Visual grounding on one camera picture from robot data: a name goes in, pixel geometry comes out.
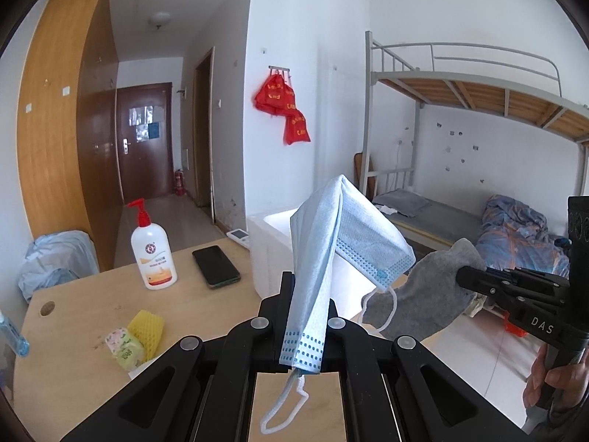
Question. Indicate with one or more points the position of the white remote control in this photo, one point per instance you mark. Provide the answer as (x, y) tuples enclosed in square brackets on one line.
[(239, 238)]

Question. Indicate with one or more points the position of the grey metal bunk bed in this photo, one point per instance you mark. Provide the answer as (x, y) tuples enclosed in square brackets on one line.
[(483, 90)]

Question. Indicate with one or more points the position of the red cloth bag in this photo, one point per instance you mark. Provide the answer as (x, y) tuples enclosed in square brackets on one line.
[(267, 96), (297, 129), (287, 99)]

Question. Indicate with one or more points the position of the grey sock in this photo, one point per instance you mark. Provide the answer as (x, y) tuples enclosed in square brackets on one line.
[(423, 294)]

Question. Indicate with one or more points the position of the grey plastic-covered bundle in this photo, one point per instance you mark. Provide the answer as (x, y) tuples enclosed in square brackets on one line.
[(57, 262)]

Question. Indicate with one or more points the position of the person's right hand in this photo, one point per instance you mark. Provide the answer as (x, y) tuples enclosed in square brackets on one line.
[(563, 376)]

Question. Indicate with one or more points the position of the wooden wardrobe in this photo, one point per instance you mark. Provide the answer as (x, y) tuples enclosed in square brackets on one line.
[(55, 124)]

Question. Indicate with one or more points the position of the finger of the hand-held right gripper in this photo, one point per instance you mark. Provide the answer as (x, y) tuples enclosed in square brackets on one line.
[(524, 297), (510, 276)]

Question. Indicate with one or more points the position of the ceiling lamp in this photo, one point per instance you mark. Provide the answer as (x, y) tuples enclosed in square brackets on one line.
[(159, 20)]

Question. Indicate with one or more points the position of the blue face mask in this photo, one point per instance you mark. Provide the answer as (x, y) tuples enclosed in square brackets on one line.
[(317, 248)]

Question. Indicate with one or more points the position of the black smartphone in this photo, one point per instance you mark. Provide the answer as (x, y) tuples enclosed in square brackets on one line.
[(215, 266)]

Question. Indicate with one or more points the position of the grey mattress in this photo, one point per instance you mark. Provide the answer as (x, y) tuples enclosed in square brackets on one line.
[(441, 221)]

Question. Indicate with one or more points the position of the wooden board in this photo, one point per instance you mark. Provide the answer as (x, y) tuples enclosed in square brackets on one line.
[(360, 165)]

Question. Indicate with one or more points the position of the yellow foam fruit net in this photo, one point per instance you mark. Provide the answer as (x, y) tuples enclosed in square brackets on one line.
[(147, 329)]

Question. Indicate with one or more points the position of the blue spray bottle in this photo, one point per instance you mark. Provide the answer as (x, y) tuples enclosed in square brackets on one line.
[(13, 336)]

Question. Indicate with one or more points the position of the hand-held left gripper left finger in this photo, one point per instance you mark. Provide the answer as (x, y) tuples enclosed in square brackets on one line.
[(271, 313)]

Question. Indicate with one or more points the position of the red fire extinguisher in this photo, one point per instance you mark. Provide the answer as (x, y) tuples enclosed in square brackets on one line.
[(180, 184)]

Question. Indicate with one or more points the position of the blue orange quilt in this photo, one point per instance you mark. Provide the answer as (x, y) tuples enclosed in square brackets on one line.
[(515, 235)]

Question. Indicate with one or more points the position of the green tissue packet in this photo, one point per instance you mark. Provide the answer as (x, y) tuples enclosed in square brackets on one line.
[(122, 349)]

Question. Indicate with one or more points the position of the dark brown door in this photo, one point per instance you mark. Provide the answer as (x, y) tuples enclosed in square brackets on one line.
[(145, 161)]

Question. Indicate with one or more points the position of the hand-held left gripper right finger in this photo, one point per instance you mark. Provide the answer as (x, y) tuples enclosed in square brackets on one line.
[(363, 345)]

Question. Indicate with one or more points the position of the brown side door frame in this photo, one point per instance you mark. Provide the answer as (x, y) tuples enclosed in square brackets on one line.
[(205, 147)]

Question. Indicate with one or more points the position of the white lotion pump bottle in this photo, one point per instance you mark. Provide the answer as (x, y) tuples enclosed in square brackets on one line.
[(152, 258)]

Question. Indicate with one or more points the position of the metal wall hook rack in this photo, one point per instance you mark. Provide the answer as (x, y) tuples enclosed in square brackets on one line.
[(279, 68)]

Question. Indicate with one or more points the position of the white foam box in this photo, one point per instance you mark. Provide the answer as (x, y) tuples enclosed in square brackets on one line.
[(269, 248)]

